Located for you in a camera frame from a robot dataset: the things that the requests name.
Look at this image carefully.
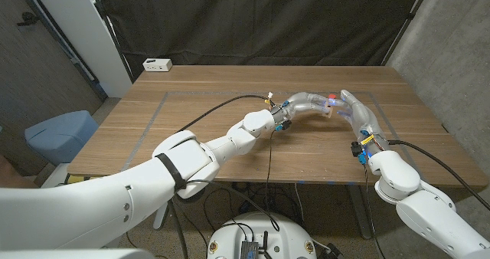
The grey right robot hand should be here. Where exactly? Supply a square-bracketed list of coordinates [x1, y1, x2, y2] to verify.
[327, 89, 390, 165]

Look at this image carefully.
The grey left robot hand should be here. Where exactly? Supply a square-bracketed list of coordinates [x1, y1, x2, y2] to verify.
[271, 91, 332, 132]

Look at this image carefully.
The black curtain backdrop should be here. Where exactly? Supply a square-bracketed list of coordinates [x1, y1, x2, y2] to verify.
[93, 0, 426, 80]

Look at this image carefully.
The grey table leg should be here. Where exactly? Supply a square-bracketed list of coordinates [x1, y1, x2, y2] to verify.
[346, 185, 372, 240]

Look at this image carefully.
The black backdrop stand pole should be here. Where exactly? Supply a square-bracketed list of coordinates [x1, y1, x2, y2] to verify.
[90, 0, 135, 84]
[381, 0, 436, 67]

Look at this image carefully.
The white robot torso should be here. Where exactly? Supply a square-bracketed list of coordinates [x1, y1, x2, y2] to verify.
[206, 211, 318, 259]

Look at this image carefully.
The black round floor fan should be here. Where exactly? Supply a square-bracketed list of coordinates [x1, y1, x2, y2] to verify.
[179, 184, 206, 205]

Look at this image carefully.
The white power strip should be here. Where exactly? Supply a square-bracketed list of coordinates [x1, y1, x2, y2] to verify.
[142, 57, 173, 73]

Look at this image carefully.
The grey electronics module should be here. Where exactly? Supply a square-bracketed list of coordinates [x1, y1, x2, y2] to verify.
[240, 240, 260, 259]

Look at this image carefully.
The white table leg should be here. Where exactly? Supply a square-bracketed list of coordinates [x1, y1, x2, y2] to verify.
[152, 199, 170, 231]

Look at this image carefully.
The white cabinet panel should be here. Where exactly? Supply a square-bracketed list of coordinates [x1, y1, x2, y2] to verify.
[28, 0, 133, 98]

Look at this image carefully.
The blue padded stool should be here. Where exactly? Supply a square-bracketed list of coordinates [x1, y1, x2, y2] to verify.
[24, 110, 100, 166]

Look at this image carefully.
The person's bare leg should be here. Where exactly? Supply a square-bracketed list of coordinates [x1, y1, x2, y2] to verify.
[0, 155, 39, 189]

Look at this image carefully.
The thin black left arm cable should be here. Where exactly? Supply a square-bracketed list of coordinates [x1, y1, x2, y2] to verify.
[185, 129, 281, 232]

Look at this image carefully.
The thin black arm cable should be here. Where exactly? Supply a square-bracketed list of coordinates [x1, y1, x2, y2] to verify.
[185, 129, 281, 232]
[363, 162, 387, 259]

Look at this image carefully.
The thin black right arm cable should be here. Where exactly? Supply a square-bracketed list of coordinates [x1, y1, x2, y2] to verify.
[363, 162, 387, 259]

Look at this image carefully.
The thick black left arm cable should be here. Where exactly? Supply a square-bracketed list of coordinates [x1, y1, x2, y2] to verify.
[176, 94, 272, 133]

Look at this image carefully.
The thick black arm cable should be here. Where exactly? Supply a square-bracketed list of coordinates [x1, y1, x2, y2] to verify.
[388, 139, 490, 211]
[176, 94, 272, 133]

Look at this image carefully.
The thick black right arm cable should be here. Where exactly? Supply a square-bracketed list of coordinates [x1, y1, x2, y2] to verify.
[388, 139, 490, 211]

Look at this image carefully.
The black floor cable tangle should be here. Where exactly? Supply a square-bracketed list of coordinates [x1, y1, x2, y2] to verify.
[202, 181, 307, 233]

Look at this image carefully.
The white floor cable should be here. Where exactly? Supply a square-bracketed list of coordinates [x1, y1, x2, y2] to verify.
[293, 182, 305, 225]

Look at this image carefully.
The black door handle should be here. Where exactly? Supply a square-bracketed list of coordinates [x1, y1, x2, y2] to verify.
[15, 11, 39, 26]

